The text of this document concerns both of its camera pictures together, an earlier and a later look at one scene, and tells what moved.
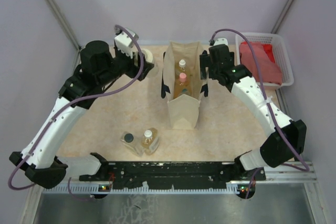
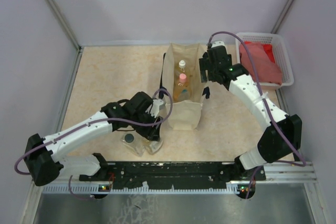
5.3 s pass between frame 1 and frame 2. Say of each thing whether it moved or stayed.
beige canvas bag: stayed
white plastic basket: stayed
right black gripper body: stayed
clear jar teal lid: moved
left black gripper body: moved
